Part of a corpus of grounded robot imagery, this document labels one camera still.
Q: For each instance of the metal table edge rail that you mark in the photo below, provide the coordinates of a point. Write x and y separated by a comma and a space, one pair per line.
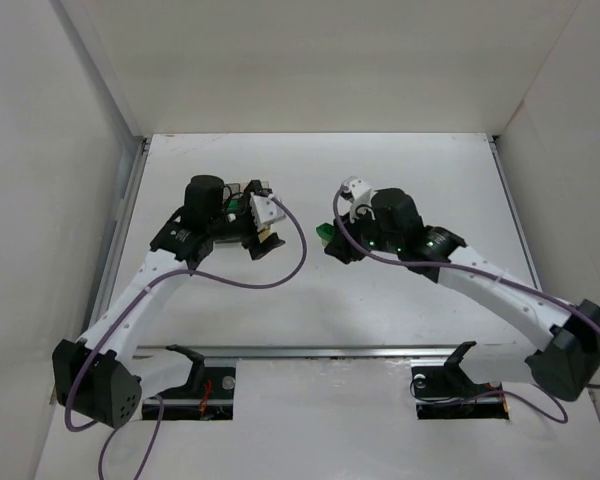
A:
317, 352

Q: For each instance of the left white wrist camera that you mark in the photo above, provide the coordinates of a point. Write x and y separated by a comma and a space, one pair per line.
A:
265, 211

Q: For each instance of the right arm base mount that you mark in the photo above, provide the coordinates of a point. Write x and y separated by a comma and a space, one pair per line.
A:
442, 391

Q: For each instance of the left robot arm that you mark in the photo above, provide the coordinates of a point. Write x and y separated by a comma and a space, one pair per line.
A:
97, 375

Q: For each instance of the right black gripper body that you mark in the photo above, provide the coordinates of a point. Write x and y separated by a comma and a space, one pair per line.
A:
344, 240

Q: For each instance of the grey transparent container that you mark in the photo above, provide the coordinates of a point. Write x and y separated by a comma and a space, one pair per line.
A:
233, 202

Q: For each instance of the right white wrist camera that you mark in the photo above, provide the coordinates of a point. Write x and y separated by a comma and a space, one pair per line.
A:
358, 194

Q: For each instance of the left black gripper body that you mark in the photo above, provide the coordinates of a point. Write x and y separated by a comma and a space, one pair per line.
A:
255, 232

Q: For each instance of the dark green lego brick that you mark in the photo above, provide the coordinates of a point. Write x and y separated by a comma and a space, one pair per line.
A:
326, 232

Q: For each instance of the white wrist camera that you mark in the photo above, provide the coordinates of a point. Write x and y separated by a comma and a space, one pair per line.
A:
265, 211
358, 194

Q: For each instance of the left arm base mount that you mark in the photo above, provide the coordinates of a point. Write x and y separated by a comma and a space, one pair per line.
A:
207, 394

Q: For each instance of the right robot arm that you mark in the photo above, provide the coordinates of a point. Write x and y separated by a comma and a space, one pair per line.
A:
561, 354

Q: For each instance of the orange transparent container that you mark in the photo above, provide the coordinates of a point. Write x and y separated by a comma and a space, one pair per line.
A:
264, 234

